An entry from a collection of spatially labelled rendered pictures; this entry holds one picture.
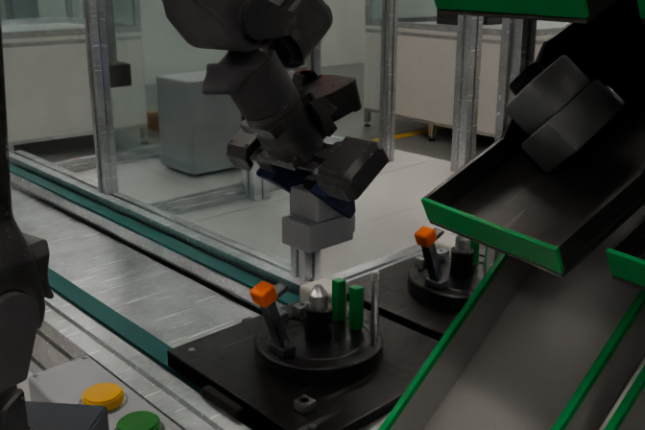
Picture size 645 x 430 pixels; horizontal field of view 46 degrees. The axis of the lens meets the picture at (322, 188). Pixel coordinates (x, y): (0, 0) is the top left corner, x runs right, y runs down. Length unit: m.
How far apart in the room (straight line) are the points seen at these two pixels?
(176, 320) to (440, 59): 5.27
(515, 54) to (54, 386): 0.57
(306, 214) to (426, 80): 5.56
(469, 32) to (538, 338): 1.38
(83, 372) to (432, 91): 5.56
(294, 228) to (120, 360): 0.26
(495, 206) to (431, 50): 5.69
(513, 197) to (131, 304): 0.68
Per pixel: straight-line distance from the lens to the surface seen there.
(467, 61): 1.97
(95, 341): 0.96
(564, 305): 0.66
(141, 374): 0.87
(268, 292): 0.76
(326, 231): 0.78
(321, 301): 0.82
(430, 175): 2.00
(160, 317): 1.08
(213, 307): 1.10
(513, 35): 0.65
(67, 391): 0.85
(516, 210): 0.58
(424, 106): 6.36
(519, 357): 0.65
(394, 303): 0.98
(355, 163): 0.69
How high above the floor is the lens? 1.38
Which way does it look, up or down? 16 degrees down
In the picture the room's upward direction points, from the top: straight up
